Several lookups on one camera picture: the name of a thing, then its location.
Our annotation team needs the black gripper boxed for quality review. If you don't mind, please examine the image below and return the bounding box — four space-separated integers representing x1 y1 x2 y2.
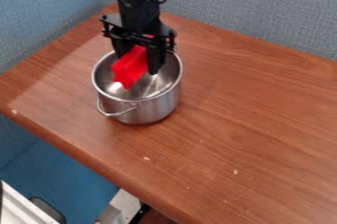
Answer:
100 0 176 75

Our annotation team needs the red rectangular block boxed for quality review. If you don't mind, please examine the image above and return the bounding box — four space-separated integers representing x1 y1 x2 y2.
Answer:
111 43 149 90

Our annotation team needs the stainless steel pot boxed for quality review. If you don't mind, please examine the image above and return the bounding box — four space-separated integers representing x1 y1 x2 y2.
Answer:
91 51 182 124

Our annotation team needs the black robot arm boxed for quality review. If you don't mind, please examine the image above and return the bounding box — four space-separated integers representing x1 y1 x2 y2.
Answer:
100 0 176 75

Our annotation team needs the white device with black part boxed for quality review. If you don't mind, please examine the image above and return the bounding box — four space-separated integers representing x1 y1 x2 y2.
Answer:
0 180 67 224

